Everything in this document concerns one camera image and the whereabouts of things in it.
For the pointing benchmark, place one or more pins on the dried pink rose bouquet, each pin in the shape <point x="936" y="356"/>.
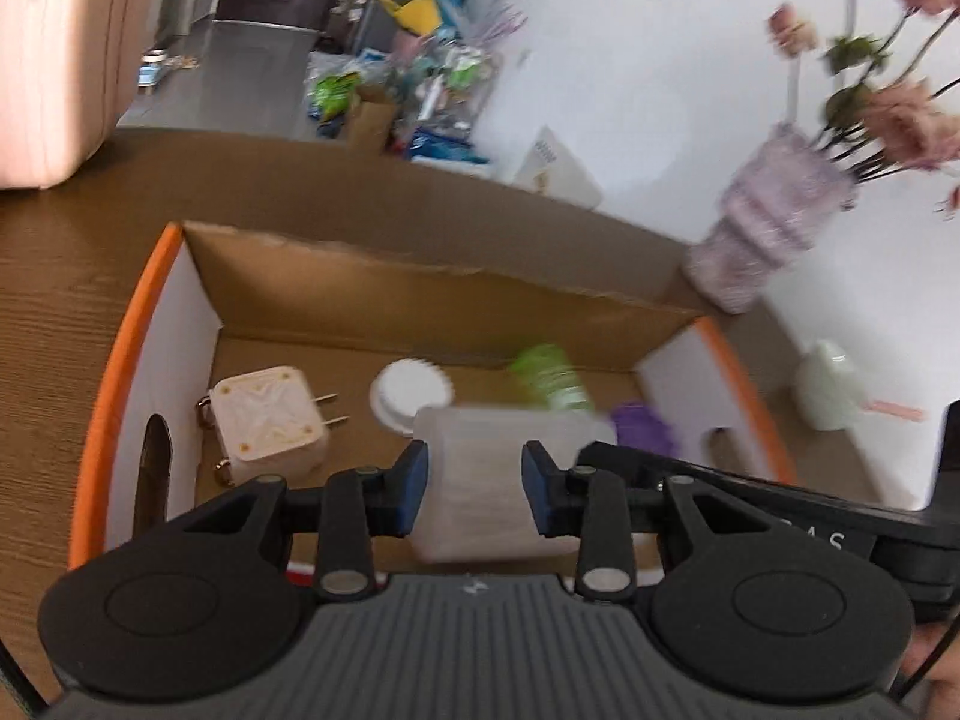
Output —
<point x="892" y="105"/>

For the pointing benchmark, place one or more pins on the small brown cardboard box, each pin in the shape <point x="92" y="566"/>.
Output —
<point x="371" y="120"/>

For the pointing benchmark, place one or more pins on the red cardboard box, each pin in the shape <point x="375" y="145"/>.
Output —
<point x="450" y="292"/>

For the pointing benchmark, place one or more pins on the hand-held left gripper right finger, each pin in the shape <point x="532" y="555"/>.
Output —
<point x="536" y="487"/>

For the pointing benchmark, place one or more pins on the green spray bottle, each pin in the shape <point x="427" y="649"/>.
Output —
<point x="551" y="379"/>

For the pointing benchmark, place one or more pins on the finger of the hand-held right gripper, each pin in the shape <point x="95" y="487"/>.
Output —
<point x="645" y="465"/>

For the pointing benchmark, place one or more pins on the purple gear-shaped lid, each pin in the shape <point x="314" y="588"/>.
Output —
<point x="641" y="427"/>

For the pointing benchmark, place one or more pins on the translucent plastic container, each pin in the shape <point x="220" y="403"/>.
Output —
<point x="472" y="487"/>

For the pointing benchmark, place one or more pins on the pink spoon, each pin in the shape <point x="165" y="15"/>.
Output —
<point x="896" y="410"/>

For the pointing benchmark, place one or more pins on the person's right hand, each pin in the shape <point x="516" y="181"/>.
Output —
<point x="937" y="652"/>

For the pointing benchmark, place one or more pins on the pink speckled ceramic vase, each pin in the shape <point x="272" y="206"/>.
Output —
<point x="772" y="217"/>

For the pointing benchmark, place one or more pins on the white spiral notebook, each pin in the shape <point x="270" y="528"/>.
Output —
<point x="559" y="169"/>

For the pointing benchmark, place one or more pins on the pile of household clutter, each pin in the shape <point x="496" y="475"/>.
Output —
<point x="435" y="67"/>

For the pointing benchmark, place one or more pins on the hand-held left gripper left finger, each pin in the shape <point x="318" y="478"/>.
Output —
<point x="411" y="487"/>

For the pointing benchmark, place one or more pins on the cream plug-shaped cube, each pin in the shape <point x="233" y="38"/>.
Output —
<point x="266" y="420"/>

